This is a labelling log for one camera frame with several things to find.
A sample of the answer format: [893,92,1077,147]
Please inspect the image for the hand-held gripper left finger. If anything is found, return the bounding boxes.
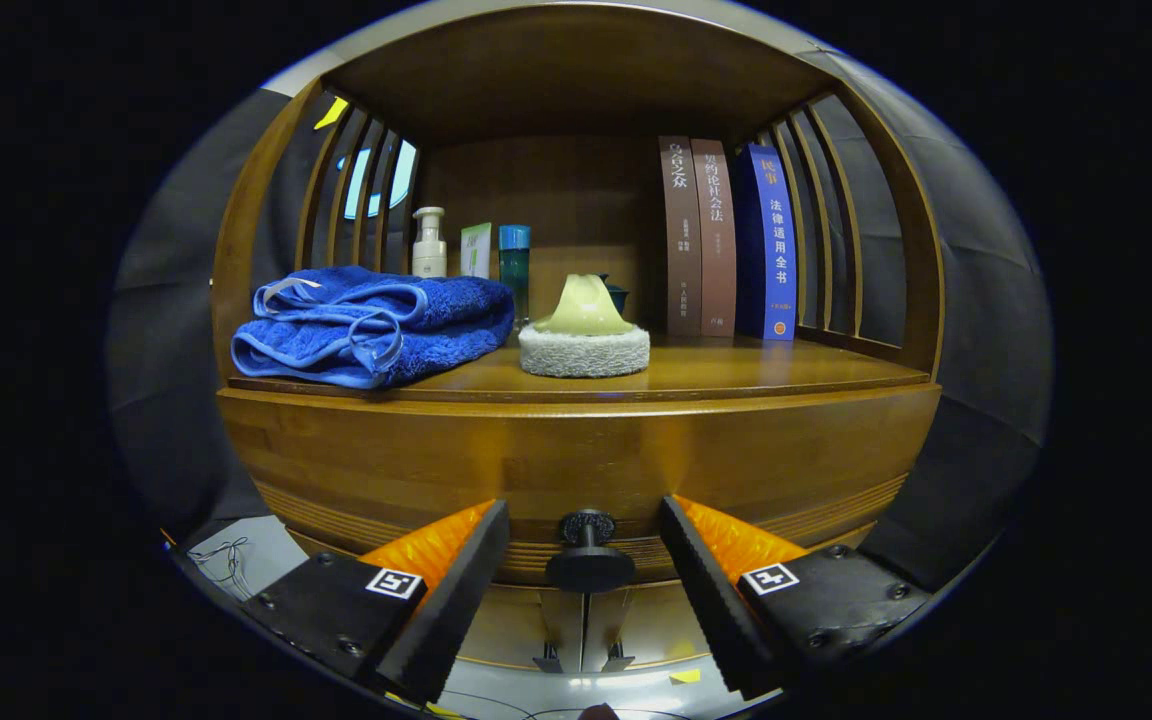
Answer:
[241,498,511,707]

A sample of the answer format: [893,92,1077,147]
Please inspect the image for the floor cables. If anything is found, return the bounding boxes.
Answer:
[186,537,255,599]

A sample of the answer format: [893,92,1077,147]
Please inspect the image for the black drawer knob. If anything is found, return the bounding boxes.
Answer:
[545,509,637,594]

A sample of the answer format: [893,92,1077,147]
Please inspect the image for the yellow handled round scrubber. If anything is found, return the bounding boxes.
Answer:
[518,273,651,379]

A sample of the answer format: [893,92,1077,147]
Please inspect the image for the wooden cabinet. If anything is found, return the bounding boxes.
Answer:
[211,3,945,673]

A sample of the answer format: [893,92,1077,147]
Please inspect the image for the white pump bottle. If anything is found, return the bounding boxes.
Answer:
[411,207,448,279]

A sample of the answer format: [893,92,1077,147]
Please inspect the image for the blue folded towel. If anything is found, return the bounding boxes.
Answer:
[230,265,516,390]

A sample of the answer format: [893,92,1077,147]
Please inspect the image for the white green tube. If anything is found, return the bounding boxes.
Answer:
[460,222,493,280]

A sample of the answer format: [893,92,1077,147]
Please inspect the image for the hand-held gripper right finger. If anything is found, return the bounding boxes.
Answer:
[658,494,934,701]

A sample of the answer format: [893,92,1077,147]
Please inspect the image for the wooden countertop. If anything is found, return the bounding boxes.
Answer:
[226,335,932,404]

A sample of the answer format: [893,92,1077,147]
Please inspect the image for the teal bottle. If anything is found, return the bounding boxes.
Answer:
[498,224,532,326]

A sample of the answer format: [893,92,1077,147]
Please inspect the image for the blue book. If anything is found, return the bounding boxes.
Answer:
[734,143,798,342]

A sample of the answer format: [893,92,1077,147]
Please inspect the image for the dark brown book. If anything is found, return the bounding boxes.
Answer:
[658,136,704,337]

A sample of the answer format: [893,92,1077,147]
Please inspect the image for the wooden cabinet door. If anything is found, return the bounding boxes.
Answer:
[586,585,707,666]
[456,585,587,671]

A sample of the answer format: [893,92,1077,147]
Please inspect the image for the reddish brown book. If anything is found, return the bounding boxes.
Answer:
[690,138,738,338]

